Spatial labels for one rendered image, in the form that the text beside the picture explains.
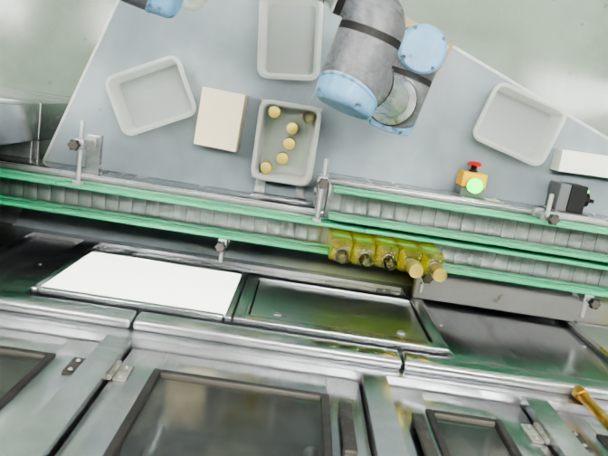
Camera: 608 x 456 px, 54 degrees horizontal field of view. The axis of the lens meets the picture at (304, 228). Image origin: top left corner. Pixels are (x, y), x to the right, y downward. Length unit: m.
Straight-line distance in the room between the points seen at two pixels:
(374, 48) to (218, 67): 0.80
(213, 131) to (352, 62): 0.73
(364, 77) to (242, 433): 0.62
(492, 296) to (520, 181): 0.35
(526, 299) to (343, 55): 1.02
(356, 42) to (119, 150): 0.98
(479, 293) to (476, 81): 0.61
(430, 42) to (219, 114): 0.61
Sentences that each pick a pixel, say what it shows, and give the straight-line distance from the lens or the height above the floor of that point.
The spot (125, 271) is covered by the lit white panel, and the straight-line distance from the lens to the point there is 1.52.
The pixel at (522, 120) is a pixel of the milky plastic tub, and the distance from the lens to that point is 1.87.
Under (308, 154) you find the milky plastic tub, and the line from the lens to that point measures 1.75.
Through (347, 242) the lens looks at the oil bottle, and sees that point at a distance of 1.48.
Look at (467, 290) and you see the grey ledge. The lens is 1.78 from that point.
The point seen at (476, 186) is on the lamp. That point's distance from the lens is 1.74.
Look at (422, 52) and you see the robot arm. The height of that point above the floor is 1.06.
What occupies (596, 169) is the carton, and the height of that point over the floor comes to 0.81.
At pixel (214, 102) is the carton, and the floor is 0.83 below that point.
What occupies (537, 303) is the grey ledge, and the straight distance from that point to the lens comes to 1.85.
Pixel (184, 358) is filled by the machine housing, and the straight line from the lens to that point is 1.19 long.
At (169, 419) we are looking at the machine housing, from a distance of 1.01.
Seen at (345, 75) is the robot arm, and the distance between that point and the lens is 1.06.
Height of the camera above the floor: 2.52
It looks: 78 degrees down
